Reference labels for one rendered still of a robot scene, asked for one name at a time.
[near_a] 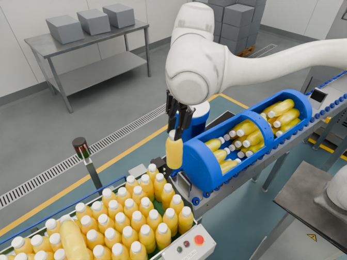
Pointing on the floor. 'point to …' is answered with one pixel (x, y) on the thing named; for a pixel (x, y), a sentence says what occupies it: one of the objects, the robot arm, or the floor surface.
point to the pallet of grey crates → (236, 23)
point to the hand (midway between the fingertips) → (174, 129)
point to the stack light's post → (93, 174)
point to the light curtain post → (335, 156)
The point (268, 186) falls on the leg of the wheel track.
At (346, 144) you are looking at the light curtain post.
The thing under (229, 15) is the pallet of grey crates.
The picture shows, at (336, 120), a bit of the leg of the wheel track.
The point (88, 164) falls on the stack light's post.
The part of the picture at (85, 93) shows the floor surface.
